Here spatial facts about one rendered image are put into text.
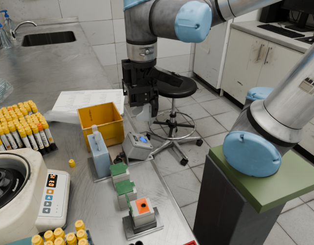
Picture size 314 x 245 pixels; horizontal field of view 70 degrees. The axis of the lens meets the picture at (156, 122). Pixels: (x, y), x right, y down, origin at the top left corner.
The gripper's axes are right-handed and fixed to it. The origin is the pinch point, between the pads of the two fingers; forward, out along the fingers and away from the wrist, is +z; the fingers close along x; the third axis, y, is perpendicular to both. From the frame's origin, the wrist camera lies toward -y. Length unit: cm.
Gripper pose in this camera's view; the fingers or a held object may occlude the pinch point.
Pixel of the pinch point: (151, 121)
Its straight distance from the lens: 68.8
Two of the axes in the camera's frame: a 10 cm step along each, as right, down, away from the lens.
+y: -9.3, 2.2, -3.0
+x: 3.7, 5.4, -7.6
